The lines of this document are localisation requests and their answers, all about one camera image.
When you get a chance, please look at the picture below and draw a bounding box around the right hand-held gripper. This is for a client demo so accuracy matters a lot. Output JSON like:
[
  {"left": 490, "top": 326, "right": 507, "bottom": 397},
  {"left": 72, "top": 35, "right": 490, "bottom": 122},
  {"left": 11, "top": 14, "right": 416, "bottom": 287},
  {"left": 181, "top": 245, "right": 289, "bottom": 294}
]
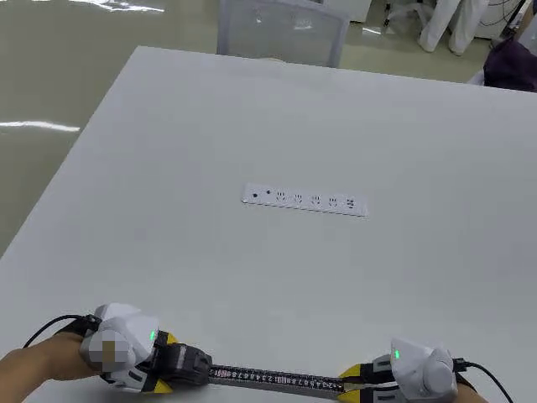
[{"left": 338, "top": 337, "right": 461, "bottom": 403}]

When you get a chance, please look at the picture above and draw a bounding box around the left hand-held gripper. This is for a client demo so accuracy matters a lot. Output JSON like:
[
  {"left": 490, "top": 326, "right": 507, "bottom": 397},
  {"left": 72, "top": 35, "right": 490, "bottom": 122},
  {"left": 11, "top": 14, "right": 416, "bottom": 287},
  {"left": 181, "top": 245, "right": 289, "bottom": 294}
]
[{"left": 78, "top": 302, "right": 182, "bottom": 395}]

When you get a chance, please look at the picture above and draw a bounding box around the black tape measure with blade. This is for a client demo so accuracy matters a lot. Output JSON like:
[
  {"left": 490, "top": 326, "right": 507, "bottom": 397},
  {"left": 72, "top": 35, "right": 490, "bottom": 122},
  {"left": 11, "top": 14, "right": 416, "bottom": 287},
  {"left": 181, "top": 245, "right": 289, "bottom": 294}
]
[{"left": 164, "top": 343, "right": 348, "bottom": 395}]

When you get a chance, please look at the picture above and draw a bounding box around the person's right forearm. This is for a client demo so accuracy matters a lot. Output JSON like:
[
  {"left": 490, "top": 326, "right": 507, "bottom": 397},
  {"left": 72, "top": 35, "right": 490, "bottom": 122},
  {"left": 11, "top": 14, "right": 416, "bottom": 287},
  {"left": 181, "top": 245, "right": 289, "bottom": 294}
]
[{"left": 454, "top": 372, "right": 493, "bottom": 403}]

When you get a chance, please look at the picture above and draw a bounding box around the person's left forearm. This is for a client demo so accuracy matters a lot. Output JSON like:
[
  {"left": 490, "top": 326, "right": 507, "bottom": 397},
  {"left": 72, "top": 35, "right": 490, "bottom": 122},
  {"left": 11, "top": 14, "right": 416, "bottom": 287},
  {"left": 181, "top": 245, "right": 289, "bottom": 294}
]
[{"left": 0, "top": 334, "right": 102, "bottom": 403}]

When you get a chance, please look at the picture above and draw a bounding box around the white power strip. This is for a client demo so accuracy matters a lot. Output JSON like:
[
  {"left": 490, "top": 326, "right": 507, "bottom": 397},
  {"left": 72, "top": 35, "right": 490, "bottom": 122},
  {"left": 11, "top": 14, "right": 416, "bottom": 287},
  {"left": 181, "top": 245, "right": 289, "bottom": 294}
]
[{"left": 240, "top": 181, "right": 371, "bottom": 220}]

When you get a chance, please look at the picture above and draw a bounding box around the dark purple cloth bundle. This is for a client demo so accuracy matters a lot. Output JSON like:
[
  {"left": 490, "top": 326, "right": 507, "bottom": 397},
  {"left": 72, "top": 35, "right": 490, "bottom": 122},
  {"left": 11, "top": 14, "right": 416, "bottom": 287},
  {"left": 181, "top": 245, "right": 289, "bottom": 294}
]
[{"left": 481, "top": 36, "right": 537, "bottom": 94}]

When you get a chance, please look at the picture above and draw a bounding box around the grey mesh office chair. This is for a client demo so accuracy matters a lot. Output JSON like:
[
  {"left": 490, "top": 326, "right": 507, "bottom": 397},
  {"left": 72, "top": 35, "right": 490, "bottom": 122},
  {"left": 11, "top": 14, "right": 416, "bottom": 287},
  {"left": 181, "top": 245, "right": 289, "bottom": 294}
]
[{"left": 216, "top": 0, "right": 352, "bottom": 69}]

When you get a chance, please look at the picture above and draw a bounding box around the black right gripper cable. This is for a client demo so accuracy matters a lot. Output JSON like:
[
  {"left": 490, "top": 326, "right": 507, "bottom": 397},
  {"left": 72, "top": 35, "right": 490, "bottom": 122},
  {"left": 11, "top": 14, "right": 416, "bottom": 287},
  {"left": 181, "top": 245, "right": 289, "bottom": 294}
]
[{"left": 451, "top": 357, "right": 515, "bottom": 403}]

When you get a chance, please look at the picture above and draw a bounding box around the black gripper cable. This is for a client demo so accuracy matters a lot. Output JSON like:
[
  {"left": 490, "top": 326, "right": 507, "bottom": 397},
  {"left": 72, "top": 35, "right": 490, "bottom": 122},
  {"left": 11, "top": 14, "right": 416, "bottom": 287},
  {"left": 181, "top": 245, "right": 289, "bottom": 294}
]
[
  {"left": 451, "top": 357, "right": 515, "bottom": 403},
  {"left": 22, "top": 313, "right": 103, "bottom": 350}
]

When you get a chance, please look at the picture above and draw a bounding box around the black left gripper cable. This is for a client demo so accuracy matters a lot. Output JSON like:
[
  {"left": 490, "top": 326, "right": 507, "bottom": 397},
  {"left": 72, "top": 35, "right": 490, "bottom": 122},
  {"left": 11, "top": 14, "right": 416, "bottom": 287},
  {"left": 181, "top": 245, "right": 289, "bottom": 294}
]
[{"left": 22, "top": 313, "right": 103, "bottom": 350}]

